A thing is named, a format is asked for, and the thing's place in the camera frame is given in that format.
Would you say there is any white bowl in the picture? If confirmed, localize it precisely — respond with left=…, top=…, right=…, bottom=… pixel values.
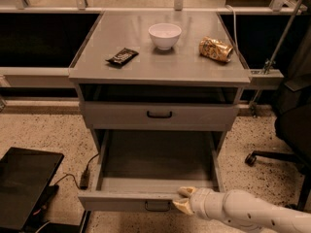
left=149, top=23, right=182, bottom=50

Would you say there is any grey drawer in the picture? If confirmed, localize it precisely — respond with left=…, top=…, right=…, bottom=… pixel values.
left=80, top=101, right=238, bottom=131
left=79, top=130, right=223, bottom=213

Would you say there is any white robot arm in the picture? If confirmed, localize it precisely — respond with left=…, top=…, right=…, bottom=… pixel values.
left=173, top=186, right=311, bottom=233

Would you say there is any black laptop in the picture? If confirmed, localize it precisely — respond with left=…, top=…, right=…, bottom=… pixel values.
left=0, top=148, right=64, bottom=230

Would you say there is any metal rod with clamp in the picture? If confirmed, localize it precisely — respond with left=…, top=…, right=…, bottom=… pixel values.
left=248, top=0, right=311, bottom=115

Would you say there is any black bar on floor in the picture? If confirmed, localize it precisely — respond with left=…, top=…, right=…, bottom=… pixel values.
left=78, top=211, right=91, bottom=233

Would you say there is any black office chair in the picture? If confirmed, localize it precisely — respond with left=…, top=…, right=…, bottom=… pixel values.
left=245, top=28, right=311, bottom=211

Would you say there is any white cable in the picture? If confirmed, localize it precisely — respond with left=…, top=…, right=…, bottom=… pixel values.
left=225, top=4, right=241, bottom=58

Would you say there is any black power adapter with cable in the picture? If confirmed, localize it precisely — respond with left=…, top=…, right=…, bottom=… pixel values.
left=54, top=153, right=98, bottom=190

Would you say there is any crushed golden can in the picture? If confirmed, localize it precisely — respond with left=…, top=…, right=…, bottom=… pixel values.
left=198, top=36, right=233, bottom=63

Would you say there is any grey top drawer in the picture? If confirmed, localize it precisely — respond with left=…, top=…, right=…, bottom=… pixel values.
left=80, top=101, right=238, bottom=131

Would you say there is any black snack bar wrapper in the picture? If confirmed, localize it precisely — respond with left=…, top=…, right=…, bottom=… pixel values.
left=108, top=48, right=138, bottom=66

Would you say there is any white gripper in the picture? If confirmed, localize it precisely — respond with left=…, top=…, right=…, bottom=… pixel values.
left=173, top=186, right=225, bottom=220

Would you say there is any grey drawer cabinet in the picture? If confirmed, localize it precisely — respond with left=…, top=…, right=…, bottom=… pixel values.
left=69, top=10, right=250, bottom=149

